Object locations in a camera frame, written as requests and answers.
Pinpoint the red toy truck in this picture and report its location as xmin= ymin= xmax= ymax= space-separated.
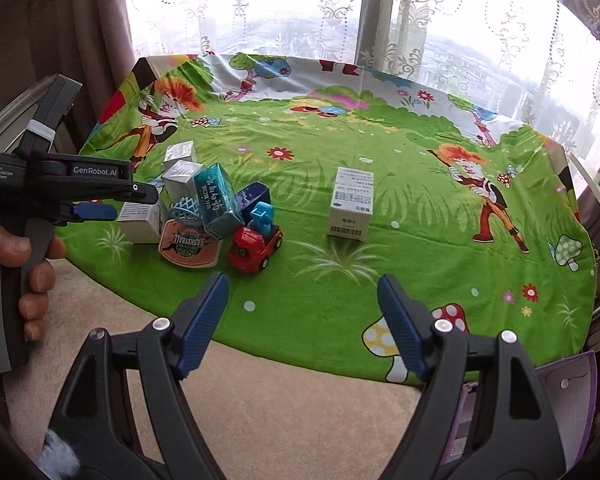
xmin=227 ymin=202 xmax=284 ymax=274

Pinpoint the silver grey small box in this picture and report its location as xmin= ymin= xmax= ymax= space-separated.
xmin=162 ymin=160 xmax=204 ymax=203

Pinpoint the white medicine box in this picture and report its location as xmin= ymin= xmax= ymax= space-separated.
xmin=327 ymin=167 xmax=374 ymax=240

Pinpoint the toy basketball hoop backboard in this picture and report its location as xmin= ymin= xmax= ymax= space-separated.
xmin=158 ymin=196 xmax=222 ymax=269

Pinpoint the dark blue toy piece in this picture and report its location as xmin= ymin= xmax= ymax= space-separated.
xmin=235 ymin=181 xmax=271 ymax=224

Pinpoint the brown curtain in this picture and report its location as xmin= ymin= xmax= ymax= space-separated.
xmin=0 ymin=0 xmax=135 ymax=138

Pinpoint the white curved shelf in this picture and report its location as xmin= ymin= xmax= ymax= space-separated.
xmin=567 ymin=151 xmax=600 ymax=204

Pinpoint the purple cardboard storage box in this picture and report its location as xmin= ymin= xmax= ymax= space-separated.
xmin=442 ymin=351 xmax=597 ymax=469

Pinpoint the green cartoon tablecloth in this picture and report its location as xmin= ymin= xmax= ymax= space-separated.
xmin=61 ymin=52 xmax=596 ymax=384

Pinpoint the teal patterned box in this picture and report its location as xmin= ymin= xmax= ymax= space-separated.
xmin=194 ymin=162 xmax=244 ymax=240

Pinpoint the person left hand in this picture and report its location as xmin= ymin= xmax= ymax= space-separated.
xmin=0 ymin=226 xmax=66 ymax=341

